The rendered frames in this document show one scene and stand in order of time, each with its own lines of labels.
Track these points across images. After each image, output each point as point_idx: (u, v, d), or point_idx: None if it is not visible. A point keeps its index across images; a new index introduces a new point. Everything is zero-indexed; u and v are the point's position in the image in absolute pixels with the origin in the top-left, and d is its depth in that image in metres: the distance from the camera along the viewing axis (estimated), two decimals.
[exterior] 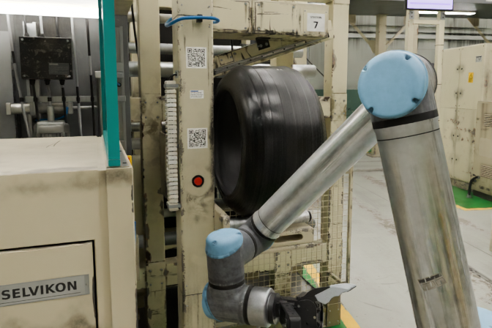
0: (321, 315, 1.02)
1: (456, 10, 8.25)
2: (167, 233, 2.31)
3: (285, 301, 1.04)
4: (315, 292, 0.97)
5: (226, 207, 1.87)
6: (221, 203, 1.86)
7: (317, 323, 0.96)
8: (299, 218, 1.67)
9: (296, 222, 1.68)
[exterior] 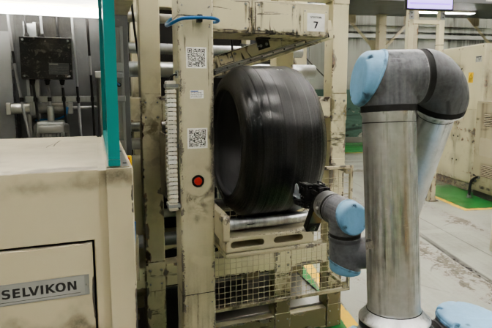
0: None
1: (456, 10, 8.25)
2: (167, 233, 2.31)
3: None
4: None
5: (226, 207, 1.87)
6: (221, 203, 1.86)
7: None
8: (299, 218, 1.67)
9: (296, 222, 1.68)
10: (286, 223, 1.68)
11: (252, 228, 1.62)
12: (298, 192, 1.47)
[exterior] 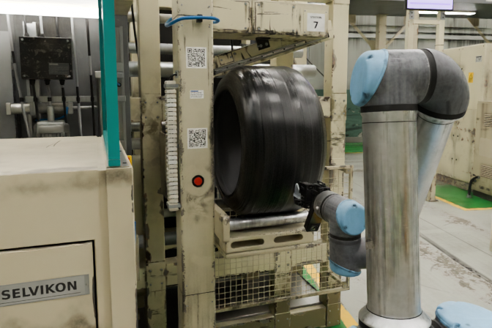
0: None
1: (456, 10, 8.25)
2: (167, 233, 2.31)
3: None
4: None
5: None
6: (219, 200, 1.89)
7: None
8: None
9: (293, 211, 1.69)
10: (288, 214, 1.66)
11: (251, 216, 1.62)
12: (298, 192, 1.47)
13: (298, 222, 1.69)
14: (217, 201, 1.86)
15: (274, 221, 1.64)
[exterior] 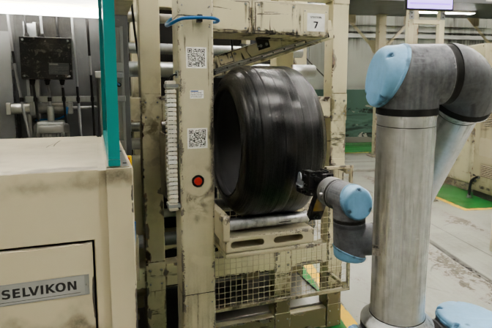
0: None
1: (456, 10, 8.25)
2: (167, 233, 2.31)
3: None
4: None
5: None
6: (219, 200, 1.89)
7: None
8: (296, 222, 1.69)
9: None
10: None
11: None
12: (301, 180, 1.45)
13: (299, 214, 1.67)
14: (217, 202, 1.85)
15: (271, 214, 1.66)
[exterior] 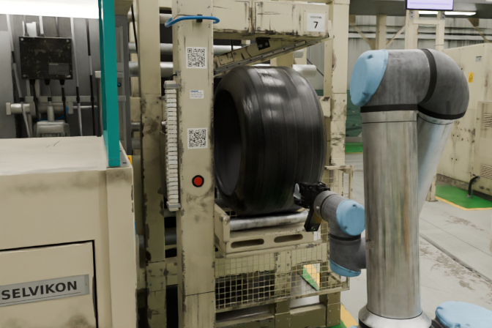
0: None
1: (456, 10, 8.25)
2: (167, 233, 2.31)
3: None
4: None
5: (226, 208, 1.87)
6: (221, 205, 1.85)
7: None
8: None
9: None
10: None
11: None
12: (298, 192, 1.47)
13: (299, 216, 1.67)
14: None
15: (272, 214, 1.66)
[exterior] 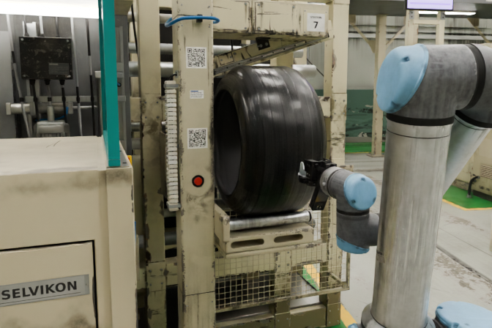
0: None
1: (456, 10, 8.25)
2: (167, 233, 2.31)
3: None
4: None
5: None
6: (219, 200, 1.89)
7: None
8: (294, 211, 1.70)
9: (295, 212, 1.68)
10: (289, 217, 1.66)
11: (252, 217, 1.62)
12: (303, 170, 1.43)
13: (296, 222, 1.69)
14: (217, 201, 1.85)
15: (274, 223, 1.64)
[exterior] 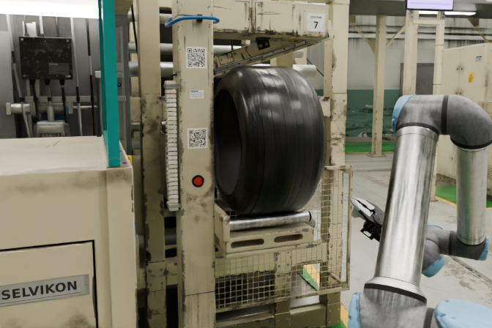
0: (366, 221, 1.57)
1: (456, 10, 8.25)
2: (167, 233, 2.31)
3: None
4: (367, 216, 1.50)
5: None
6: (219, 200, 1.89)
7: (375, 211, 1.54)
8: (294, 211, 1.70)
9: (295, 212, 1.68)
10: (289, 217, 1.66)
11: (252, 217, 1.62)
12: None
13: (296, 222, 1.69)
14: (217, 201, 1.85)
15: (274, 223, 1.64)
